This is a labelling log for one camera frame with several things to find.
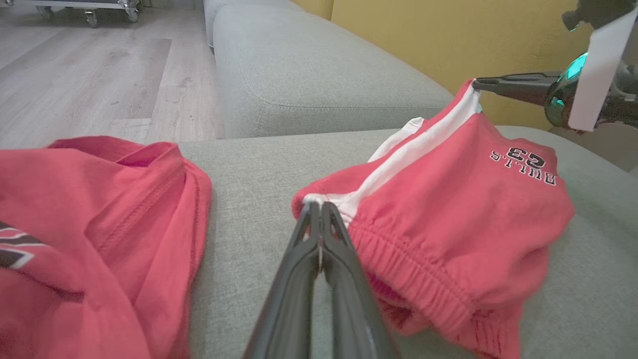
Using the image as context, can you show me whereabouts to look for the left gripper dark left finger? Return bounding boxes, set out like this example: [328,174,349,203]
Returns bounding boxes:
[243,201,320,359]

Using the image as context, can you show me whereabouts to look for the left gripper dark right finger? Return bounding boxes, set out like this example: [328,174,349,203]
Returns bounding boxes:
[319,201,400,359]

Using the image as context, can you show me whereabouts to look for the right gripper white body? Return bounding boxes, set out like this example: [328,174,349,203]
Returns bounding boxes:
[544,7,638,133]

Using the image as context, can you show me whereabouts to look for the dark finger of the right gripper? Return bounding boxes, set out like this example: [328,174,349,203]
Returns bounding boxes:
[490,71,562,83]
[472,78,559,107]

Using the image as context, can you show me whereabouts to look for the red Bulls basketball shorts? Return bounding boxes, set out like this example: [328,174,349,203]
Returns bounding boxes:
[292,79,575,359]

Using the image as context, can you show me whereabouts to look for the red Bulls basketball jersey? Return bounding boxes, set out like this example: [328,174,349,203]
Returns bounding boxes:
[0,136,213,359]

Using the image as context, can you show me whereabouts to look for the grey fabric sofa seat cushion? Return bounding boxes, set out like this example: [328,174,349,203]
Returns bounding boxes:
[177,125,638,359]

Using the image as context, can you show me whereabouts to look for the grey fabric sofa side cushion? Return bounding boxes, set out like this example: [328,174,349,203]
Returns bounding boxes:
[203,0,455,140]

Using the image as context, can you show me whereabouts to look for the metal cart with wheels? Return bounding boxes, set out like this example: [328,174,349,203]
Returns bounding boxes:
[0,0,143,28]

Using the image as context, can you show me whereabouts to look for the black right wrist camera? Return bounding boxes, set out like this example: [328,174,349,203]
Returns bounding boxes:
[562,0,638,31]

